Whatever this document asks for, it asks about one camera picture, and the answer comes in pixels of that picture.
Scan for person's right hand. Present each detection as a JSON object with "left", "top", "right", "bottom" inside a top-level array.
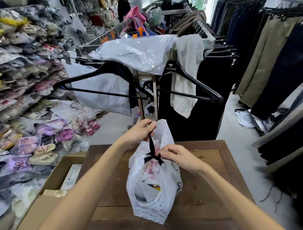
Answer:
[{"left": 157, "top": 144, "right": 207, "bottom": 176}]

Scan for person's left hand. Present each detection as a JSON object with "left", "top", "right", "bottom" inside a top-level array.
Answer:
[{"left": 118, "top": 118, "right": 157, "bottom": 150}]

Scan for black ribbon tie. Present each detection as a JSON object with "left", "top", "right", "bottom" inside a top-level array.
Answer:
[{"left": 143, "top": 121, "right": 166, "bottom": 167}]

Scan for white printed plastic bag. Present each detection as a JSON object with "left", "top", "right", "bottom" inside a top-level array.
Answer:
[{"left": 126, "top": 119, "right": 183, "bottom": 225}]

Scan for person's left forearm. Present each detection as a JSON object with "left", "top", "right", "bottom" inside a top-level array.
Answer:
[{"left": 39, "top": 138, "right": 133, "bottom": 230}]

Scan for person's right forearm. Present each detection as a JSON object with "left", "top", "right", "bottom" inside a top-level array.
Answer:
[{"left": 196, "top": 163, "right": 285, "bottom": 230}]

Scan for pink packaged item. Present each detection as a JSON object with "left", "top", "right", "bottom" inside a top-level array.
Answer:
[{"left": 142, "top": 161, "right": 162, "bottom": 176}]

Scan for large white plastic sack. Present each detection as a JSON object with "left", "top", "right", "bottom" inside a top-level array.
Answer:
[{"left": 62, "top": 59, "right": 133, "bottom": 117}]

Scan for black plastic clothes hanger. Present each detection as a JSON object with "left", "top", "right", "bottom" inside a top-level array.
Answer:
[
  {"left": 144, "top": 60, "right": 224, "bottom": 105},
  {"left": 53, "top": 61, "right": 155, "bottom": 101}
]

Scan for rack of black garments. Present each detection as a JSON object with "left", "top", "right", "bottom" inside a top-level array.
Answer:
[{"left": 158, "top": 36, "right": 238, "bottom": 142}]

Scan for light grey knit garment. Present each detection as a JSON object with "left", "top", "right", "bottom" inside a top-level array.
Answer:
[{"left": 170, "top": 35, "right": 205, "bottom": 119}]

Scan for clear bag with white garment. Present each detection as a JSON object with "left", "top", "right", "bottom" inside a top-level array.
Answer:
[{"left": 89, "top": 34, "right": 178, "bottom": 76}]

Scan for white printed paper sheet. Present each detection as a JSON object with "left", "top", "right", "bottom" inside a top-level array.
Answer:
[{"left": 235, "top": 109, "right": 256, "bottom": 129}]

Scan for white flat box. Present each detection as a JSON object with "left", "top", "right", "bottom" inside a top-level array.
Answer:
[{"left": 60, "top": 164, "right": 82, "bottom": 191}]

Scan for row of metal clip hangers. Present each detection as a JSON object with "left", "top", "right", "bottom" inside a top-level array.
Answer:
[{"left": 79, "top": 18, "right": 134, "bottom": 57}]

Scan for pile of bagged slippers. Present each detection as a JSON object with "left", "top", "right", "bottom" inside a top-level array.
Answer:
[{"left": 0, "top": 99, "right": 103, "bottom": 230}]

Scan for beige and black hanging trousers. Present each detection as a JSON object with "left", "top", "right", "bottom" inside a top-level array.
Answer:
[{"left": 252, "top": 83, "right": 303, "bottom": 172}]

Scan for brown hanging garments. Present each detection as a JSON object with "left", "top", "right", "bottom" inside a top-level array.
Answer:
[{"left": 169, "top": 10, "right": 215, "bottom": 38}]

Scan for brown cardboard box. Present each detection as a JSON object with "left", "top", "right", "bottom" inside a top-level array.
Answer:
[{"left": 18, "top": 151, "right": 87, "bottom": 230}]

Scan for khaki hanging trousers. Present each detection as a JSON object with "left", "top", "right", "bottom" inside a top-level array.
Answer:
[{"left": 234, "top": 16, "right": 299, "bottom": 109}]

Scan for shelf of bagged shoes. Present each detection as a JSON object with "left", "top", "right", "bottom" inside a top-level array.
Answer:
[{"left": 0, "top": 0, "right": 77, "bottom": 124}]

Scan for row of dark hanging trousers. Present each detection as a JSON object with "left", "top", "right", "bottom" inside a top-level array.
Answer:
[{"left": 210, "top": 0, "right": 303, "bottom": 120}]

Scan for wooden rack post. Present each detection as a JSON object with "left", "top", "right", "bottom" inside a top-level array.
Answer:
[{"left": 132, "top": 71, "right": 159, "bottom": 122}]

